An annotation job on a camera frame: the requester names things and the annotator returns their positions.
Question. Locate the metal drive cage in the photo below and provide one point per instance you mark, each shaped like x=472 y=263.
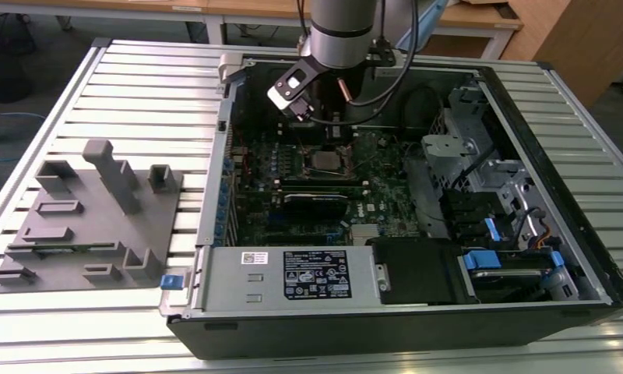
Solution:
x=446 y=148

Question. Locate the blue disk bay tab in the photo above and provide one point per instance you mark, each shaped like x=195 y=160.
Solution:
x=491 y=230

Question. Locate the silver chipset heatsink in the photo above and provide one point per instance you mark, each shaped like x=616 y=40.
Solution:
x=366 y=231

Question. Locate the blue plastic clip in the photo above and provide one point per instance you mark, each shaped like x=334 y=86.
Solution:
x=555 y=260

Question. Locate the grey parts rack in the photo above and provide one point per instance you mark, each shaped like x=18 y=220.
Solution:
x=98 y=233

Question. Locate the silver power supply unit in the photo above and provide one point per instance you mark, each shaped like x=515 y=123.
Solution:
x=227 y=288

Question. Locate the black round bin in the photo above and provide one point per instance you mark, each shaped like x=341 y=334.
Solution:
x=8 y=78

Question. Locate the black RAM slot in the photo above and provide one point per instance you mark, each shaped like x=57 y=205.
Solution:
x=322 y=182

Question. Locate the silver CPU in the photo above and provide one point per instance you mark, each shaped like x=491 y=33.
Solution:
x=326 y=160

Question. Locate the green RAM stick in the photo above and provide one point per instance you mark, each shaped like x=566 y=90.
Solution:
x=57 y=249

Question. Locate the green motherboard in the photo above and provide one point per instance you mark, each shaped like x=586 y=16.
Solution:
x=389 y=202

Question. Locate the black PC case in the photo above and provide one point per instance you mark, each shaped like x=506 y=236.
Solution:
x=394 y=335

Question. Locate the wooden cabinet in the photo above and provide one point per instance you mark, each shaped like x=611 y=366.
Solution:
x=591 y=39

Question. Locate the wooden desk grey frame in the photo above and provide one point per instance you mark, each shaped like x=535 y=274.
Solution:
x=82 y=3

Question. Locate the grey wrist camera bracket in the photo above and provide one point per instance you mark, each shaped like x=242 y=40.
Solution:
x=383 y=52

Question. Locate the black mesh basket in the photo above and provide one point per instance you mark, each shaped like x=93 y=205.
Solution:
x=10 y=39

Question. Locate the wooden desk white frame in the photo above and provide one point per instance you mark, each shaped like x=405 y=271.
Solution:
x=487 y=23

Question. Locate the hard disk in blue carrier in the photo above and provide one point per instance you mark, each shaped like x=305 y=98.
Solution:
x=479 y=260

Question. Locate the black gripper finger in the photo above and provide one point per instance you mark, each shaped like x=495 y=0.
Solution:
x=339 y=134

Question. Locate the CPU socket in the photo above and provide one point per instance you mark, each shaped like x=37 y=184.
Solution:
x=327 y=174

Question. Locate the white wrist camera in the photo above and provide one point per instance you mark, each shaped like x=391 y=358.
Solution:
x=285 y=87

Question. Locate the blue case latch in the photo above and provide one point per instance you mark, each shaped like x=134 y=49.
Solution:
x=171 y=282

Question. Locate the black graphics card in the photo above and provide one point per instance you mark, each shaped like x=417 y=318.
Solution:
x=314 y=212

